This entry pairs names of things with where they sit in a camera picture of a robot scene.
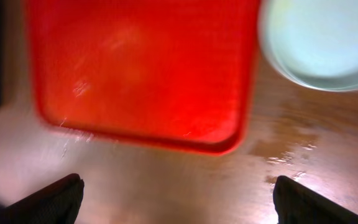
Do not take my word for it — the red plastic tray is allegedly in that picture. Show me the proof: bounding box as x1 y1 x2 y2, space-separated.
23 0 261 154

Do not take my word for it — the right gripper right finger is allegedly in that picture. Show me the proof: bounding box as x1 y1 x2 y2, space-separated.
273 175 358 224

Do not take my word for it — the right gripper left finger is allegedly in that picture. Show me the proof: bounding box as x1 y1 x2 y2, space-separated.
0 173 85 224

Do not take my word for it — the pale green plate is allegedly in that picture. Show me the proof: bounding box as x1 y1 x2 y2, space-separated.
259 0 358 92

